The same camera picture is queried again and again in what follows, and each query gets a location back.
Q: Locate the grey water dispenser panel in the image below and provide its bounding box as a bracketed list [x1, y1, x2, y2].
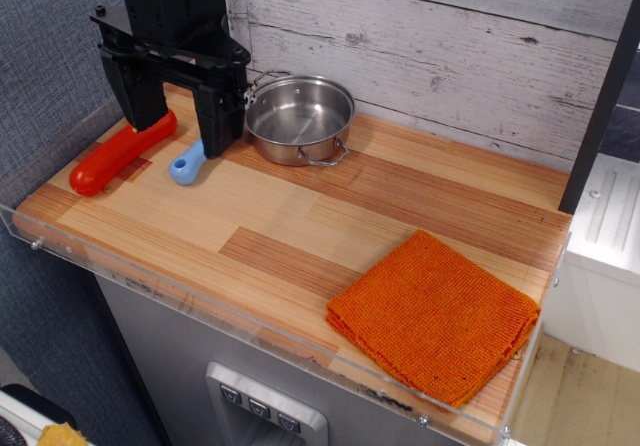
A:
[206, 361, 329, 446]

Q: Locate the red plastic sausage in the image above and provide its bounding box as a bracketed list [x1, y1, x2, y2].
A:
[69, 111, 177, 196]

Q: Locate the orange knitted cloth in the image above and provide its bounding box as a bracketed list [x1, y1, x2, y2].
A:
[326, 231, 540, 407]

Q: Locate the dark grey vertical post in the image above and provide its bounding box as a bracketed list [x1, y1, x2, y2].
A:
[558, 0, 639, 214]

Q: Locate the silver toy fridge cabinet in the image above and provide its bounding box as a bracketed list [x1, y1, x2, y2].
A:
[98, 277, 508, 445]

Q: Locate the stainless steel pot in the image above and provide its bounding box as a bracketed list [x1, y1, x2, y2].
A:
[245, 70, 355, 167]

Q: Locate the yellow object at corner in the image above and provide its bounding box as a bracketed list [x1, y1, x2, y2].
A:
[37, 423, 87, 446]

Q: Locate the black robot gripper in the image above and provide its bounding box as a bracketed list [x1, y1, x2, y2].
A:
[91, 0, 250, 159]

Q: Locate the blue grey ice cream scoop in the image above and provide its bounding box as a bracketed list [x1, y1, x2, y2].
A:
[168, 139, 207, 186]

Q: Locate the clear acrylic table guard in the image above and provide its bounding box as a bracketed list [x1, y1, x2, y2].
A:
[1, 201, 542, 445]

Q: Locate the white toy sink unit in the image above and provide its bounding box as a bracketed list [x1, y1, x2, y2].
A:
[542, 154, 639, 371]

